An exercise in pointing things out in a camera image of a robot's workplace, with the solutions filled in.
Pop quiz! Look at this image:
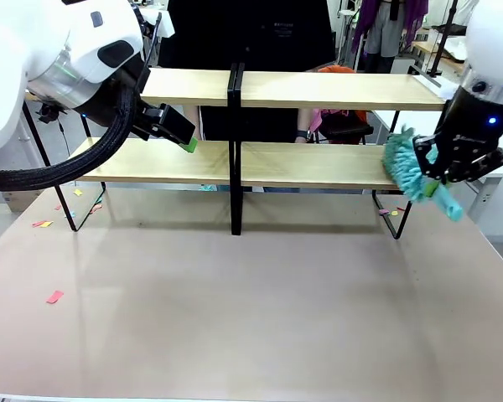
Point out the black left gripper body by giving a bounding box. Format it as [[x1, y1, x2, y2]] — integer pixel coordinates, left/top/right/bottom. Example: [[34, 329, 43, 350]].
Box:
[[75, 62, 169, 142]]

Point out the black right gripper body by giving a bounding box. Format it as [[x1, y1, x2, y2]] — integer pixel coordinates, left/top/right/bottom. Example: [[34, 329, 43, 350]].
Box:
[[433, 84, 503, 168]]

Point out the teal chenille duster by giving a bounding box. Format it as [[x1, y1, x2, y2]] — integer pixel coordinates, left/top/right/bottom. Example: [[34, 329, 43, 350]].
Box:
[[381, 126, 465, 222]]

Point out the person's left forearm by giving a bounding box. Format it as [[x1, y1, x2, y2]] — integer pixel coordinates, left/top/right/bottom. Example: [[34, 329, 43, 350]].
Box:
[[296, 107, 316, 133]]

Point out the two-tier wooden shelf rack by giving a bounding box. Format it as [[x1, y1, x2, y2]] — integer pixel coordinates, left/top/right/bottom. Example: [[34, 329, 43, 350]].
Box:
[[21, 62, 241, 236]]

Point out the white side table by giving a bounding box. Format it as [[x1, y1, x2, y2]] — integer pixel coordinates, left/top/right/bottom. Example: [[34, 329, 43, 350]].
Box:
[[371, 109, 503, 223]]

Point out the black chair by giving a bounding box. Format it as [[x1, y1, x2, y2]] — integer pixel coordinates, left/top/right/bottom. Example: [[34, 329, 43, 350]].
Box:
[[314, 122, 375, 146]]

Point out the wooden background table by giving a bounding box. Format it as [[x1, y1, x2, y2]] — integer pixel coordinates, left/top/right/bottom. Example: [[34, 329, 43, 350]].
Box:
[[410, 39, 466, 73]]

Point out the black stand pole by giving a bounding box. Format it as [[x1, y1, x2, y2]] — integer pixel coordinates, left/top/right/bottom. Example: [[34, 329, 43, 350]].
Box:
[[427, 0, 460, 79]]

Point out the orange bag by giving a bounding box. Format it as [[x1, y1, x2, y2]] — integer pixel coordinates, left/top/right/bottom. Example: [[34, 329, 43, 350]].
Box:
[[309, 64, 369, 131]]

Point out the person in black shirt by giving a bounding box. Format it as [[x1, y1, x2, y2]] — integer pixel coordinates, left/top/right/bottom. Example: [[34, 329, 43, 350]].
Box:
[[158, 0, 337, 142]]

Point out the purple hanging garment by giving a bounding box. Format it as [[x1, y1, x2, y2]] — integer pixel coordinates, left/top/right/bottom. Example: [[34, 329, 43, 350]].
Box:
[[350, 0, 429, 54]]

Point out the grey hanging garment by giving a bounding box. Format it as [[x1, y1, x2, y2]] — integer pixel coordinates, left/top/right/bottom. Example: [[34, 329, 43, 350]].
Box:
[[364, 11, 408, 59]]

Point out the cardboard box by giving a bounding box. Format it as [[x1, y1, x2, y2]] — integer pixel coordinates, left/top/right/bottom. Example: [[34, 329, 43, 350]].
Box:
[[3, 189, 44, 213]]

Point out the black braided cable sleeve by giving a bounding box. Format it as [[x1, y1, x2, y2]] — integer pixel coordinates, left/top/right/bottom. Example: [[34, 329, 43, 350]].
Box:
[[0, 62, 163, 192]]

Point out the black floor cable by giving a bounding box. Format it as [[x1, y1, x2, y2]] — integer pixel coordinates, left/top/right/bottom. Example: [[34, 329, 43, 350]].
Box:
[[57, 116, 73, 157]]

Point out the wooden shelf unit black frame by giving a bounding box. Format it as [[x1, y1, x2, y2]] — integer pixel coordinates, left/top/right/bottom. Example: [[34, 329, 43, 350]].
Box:
[[227, 62, 448, 240]]

